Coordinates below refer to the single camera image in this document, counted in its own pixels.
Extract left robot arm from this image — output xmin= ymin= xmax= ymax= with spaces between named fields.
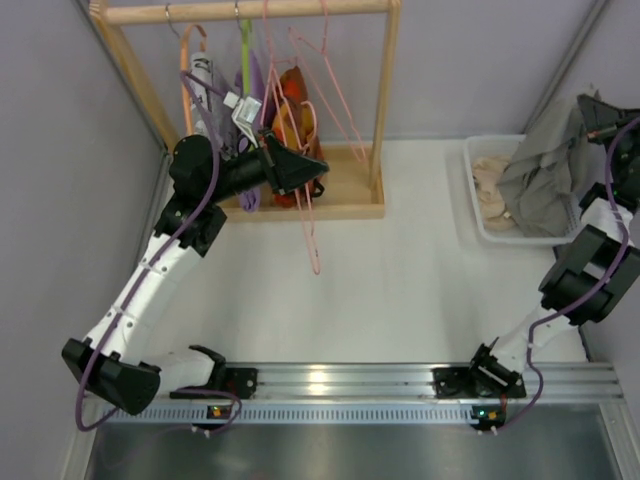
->
xmin=62 ymin=129 xmax=329 ymax=415

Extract orange hanger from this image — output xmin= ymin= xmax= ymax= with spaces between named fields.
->
xmin=164 ymin=3 xmax=207 ymax=135

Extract newspaper print trousers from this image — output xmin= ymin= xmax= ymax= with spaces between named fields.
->
xmin=189 ymin=51 xmax=236 ymax=161

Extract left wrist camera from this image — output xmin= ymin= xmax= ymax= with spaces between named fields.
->
xmin=223 ymin=91 xmax=262 ymax=146

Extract perforated cable duct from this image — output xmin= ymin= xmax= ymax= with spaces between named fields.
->
xmin=109 ymin=402 xmax=506 ymax=426

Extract purple trousers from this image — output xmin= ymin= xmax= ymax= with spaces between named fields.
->
xmin=220 ymin=49 xmax=265 ymax=213

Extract wooden clothes rack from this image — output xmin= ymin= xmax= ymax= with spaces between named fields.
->
xmin=88 ymin=1 xmax=402 ymax=220

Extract orange camouflage trousers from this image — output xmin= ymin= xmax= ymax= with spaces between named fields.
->
xmin=269 ymin=66 xmax=325 ymax=210

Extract beige garment in basket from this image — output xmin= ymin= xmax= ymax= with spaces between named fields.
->
xmin=471 ymin=155 xmax=516 ymax=232

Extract white plastic basket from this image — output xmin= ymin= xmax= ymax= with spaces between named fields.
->
xmin=462 ymin=134 xmax=582 ymax=247

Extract grey trousers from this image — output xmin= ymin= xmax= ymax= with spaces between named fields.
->
xmin=498 ymin=85 xmax=600 ymax=238

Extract aluminium mounting rail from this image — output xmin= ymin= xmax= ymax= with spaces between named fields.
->
xmin=83 ymin=360 xmax=622 ymax=401

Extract green hanger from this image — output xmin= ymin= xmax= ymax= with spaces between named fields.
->
xmin=234 ymin=0 xmax=252 ymax=96

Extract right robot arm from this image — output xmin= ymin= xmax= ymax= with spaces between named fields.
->
xmin=466 ymin=94 xmax=639 ymax=398

